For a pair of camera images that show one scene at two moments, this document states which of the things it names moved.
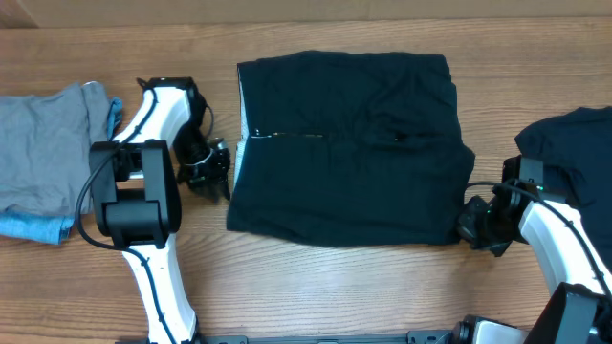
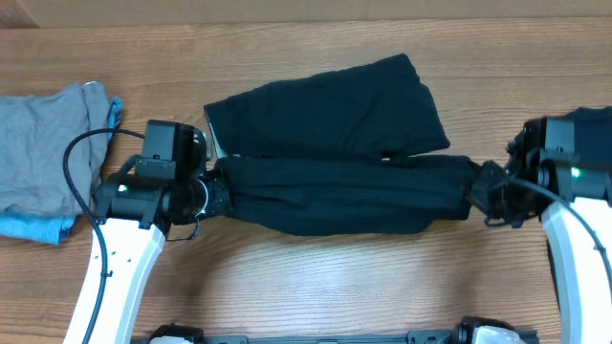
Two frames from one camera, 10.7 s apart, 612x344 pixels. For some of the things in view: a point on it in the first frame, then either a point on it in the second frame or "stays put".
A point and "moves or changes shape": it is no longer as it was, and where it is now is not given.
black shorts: (348, 149) moves or changes shape
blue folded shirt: (44, 225) stays put
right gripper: (476, 225) -> (500, 192)
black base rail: (426, 336) stays put
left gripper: (220, 173) -> (223, 200)
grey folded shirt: (46, 144) stays put
